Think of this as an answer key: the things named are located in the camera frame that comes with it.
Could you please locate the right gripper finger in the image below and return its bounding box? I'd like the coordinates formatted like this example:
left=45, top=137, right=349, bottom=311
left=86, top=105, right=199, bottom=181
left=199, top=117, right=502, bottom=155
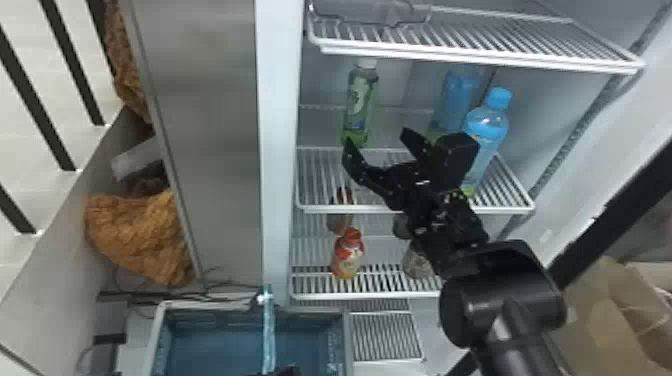
left=399, top=126, right=438, bottom=165
left=341, top=137, right=401, bottom=210

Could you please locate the blue bottle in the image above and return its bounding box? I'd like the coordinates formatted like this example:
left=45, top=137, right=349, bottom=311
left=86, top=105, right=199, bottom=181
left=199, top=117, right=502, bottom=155
left=460, top=86, right=514, bottom=199
left=426, top=64, right=487, bottom=142

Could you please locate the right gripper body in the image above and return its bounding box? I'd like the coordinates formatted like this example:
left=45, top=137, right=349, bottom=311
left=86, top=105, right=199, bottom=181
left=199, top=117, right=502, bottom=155
left=387, top=159, right=445, bottom=212

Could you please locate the orange bottle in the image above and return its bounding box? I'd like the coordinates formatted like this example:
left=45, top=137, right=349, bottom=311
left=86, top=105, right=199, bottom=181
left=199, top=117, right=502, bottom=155
left=328, top=226, right=366, bottom=281

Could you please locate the white fridge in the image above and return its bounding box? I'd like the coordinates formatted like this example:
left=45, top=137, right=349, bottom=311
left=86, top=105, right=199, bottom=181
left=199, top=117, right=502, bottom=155
left=117, top=0, right=664, bottom=376

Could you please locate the green bottle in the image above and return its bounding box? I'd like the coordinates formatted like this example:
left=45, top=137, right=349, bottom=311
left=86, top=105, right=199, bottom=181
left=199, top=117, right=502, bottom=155
left=340, top=57, right=381, bottom=149

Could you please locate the grey bottle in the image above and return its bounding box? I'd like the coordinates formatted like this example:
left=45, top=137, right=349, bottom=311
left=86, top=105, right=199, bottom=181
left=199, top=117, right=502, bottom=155
left=400, top=245, right=436, bottom=281

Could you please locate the black cable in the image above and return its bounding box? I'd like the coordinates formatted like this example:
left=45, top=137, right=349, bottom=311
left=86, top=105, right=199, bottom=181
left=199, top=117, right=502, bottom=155
left=96, top=266, right=260, bottom=307

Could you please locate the orange cloth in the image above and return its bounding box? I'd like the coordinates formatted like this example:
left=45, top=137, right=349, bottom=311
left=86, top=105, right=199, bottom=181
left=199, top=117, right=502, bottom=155
left=102, top=0, right=154, bottom=125
left=83, top=187, right=197, bottom=288

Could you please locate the blue basket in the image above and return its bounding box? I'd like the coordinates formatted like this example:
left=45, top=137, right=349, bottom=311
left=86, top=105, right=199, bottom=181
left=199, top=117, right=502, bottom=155
left=148, top=285, right=354, bottom=376

